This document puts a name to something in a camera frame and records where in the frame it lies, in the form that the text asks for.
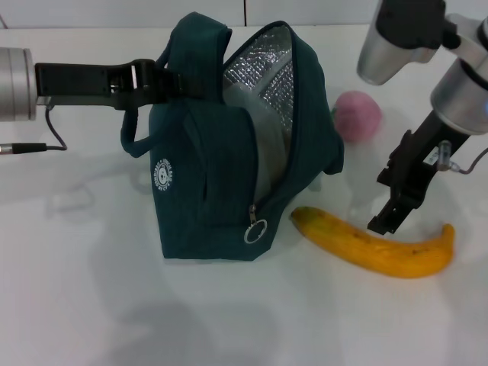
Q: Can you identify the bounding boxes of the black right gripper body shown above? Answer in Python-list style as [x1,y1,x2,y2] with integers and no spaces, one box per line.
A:
[376,110,470,210]

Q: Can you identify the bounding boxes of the pink peach toy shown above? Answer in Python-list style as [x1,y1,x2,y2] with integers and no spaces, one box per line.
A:
[332,90,383,144]

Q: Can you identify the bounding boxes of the dark teal insulated lunch bag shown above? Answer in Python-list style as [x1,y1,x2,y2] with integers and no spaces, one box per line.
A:
[120,11,345,262]

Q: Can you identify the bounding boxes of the dark left gripper cable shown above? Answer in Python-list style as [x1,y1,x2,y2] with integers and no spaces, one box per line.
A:
[0,106,69,156]

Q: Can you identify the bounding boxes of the dark gripper cable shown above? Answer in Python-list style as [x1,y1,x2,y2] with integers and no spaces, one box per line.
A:
[438,140,488,176]
[0,106,69,156]

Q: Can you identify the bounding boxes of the clear blue-rimmed food container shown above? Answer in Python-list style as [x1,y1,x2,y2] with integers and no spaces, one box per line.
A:
[224,83,293,199]

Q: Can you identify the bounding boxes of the yellow banana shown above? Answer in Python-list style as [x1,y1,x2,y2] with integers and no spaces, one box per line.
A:
[290,206,455,279]

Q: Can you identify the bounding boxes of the dark right gripper cable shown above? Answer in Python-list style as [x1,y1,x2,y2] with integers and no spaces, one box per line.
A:
[438,140,488,176]

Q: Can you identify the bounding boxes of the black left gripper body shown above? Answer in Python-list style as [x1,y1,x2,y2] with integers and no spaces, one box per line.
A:
[34,58,157,112]

